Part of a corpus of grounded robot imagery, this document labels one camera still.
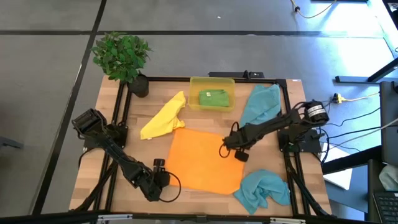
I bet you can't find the grey floor object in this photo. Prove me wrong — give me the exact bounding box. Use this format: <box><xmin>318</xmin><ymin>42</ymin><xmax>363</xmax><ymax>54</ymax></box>
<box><xmin>0</xmin><ymin>136</ymin><xmax>24</xmax><ymax>150</ymax></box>

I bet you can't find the orange microfiber towel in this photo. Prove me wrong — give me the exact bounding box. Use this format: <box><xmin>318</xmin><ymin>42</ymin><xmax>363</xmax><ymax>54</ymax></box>
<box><xmin>164</xmin><ymin>127</ymin><xmax>246</xmax><ymax>196</ymax></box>

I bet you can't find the black desk leg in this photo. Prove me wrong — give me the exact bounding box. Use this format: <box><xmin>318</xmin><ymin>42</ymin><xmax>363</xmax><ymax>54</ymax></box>
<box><xmin>335</xmin><ymin>57</ymin><xmax>398</xmax><ymax>84</ymax></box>

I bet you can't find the yellow floor cable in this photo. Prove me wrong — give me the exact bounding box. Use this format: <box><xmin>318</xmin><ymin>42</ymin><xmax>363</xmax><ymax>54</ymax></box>
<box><xmin>290</xmin><ymin>0</ymin><xmax>338</xmax><ymax>19</ymax></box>

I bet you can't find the dark desk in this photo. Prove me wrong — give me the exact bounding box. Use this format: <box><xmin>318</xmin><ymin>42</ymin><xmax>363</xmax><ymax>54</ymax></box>
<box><xmin>322</xmin><ymin>145</ymin><xmax>398</xmax><ymax>224</ymax></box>

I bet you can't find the black keyboard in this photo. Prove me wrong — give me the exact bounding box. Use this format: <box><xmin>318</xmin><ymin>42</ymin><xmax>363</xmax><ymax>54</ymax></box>
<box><xmin>372</xmin><ymin>191</ymin><xmax>398</xmax><ymax>224</ymax></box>

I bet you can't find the yellow translucent plastic bin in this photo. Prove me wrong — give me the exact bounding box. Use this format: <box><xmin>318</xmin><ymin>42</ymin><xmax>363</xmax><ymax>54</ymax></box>
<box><xmin>188</xmin><ymin>76</ymin><xmax>236</xmax><ymax>113</ymax></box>

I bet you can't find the white paper sheet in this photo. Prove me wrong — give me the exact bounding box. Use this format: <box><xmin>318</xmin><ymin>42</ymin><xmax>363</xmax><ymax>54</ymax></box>
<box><xmin>322</xmin><ymin>142</ymin><xmax>354</xmax><ymax>191</ymax></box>

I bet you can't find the white crumpled bag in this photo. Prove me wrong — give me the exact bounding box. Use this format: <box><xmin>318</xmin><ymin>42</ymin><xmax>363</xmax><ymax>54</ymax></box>
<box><xmin>378</xmin><ymin>164</ymin><xmax>398</xmax><ymax>192</ymax></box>

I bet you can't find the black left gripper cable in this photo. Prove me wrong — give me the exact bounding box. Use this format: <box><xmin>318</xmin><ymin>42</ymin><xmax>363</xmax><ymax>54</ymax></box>
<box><xmin>158</xmin><ymin>170</ymin><xmax>182</xmax><ymax>203</ymax></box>

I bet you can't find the black aluminium rig frame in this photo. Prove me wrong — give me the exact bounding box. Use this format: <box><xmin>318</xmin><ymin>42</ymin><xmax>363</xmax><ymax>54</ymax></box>
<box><xmin>70</xmin><ymin>76</ymin><xmax>333</xmax><ymax>218</ymax></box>

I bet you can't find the black crossbar with silver brackets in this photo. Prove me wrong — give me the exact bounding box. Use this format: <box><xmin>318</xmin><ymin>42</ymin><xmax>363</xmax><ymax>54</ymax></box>
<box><xmin>0</xmin><ymin>210</ymin><xmax>398</xmax><ymax>224</ymax></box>

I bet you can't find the green microfiber towel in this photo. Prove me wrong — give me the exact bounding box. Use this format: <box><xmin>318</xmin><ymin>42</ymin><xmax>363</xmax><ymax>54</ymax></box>
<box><xmin>198</xmin><ymin>89</ymin><xmax>230</xmax><ymax>108</ymax></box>

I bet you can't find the green artificial plant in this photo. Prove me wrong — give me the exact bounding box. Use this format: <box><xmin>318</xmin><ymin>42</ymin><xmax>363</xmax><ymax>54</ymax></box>
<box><xmin>91</xmin><ymin>30</ymin><xmax>153</xmax><ymax>84</ymax></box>

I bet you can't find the teal microfiber towel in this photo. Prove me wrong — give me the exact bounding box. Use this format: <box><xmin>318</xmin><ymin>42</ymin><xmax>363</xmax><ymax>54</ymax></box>
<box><xmin>233</xmin><ymin>169</ymin><xmax>292</xmax><ymax>215</ymax></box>
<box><xmin>238</xmin><ymin>83</ymin><xmax>282</xmax><ymax>127</ymax></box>

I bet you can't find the yellow power plug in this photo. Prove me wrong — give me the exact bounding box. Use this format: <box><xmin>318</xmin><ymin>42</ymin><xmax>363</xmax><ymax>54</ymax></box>
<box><xmin>331</xmin><ymin>92</ymin><xmax>381</xmax><ymax>104</ymax></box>

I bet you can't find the black bracket bar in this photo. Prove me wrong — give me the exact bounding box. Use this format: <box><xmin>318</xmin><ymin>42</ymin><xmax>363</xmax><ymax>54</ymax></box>
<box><xmin>208</xmin><ymin>70</ymin><xmax>266</xmax><ymax>79</ymax></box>

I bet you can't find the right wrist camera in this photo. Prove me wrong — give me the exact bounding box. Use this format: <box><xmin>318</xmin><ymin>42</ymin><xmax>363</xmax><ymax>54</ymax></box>
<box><xmin>233</xmin><ymin>149</ymin><xmax>250</xmax><ymax>163</ymax></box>

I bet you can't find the black plant pot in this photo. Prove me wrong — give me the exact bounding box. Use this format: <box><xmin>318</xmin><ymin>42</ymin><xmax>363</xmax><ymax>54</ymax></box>
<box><xmin>127</xmin><ymin>73</ymin><xmax>150</xmax><ymax>98</ymax></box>

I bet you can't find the yellow microfiber towel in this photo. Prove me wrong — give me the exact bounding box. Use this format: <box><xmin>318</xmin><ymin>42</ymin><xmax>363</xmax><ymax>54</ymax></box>
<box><xmin>139</xmin><ymin>90</ymin><xmax>187</xmax><ymax>141</ymax></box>

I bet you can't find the black furniture frame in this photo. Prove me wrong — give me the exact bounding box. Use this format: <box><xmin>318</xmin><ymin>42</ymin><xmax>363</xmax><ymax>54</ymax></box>
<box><xmin>381</xmin><ymin>0</ymin><xmax>398</xmax><ymax>22</ymax></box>

